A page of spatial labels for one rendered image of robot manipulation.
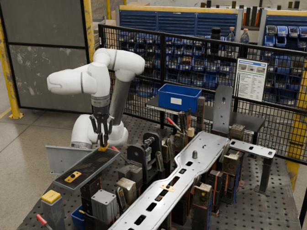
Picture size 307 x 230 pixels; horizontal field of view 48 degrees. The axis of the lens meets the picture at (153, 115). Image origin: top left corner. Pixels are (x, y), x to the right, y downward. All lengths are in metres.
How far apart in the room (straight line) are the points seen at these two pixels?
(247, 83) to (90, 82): 1.30
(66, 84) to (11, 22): 3.07
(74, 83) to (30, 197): 2.11
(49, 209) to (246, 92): 1.59
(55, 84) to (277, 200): 1.55
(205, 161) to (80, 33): 2.60
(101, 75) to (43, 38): 2.90
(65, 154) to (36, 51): 2.35
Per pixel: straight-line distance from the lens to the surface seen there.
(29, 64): 4.68
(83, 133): 2.47
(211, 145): 2.26
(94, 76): 1.61
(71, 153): 2.41
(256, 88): 2.54
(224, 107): 2.35
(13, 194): 3.67
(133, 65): 2.15
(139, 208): 1.76
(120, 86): 2.25
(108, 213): 1.67
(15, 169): 4.02
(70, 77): 1.63
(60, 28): 4.31
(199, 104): 2.44
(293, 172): 2.81
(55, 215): 1.68
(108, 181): 2.43
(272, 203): 2.36
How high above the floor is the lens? 2.18
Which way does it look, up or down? 27 degrees down
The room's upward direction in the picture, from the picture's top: straight up
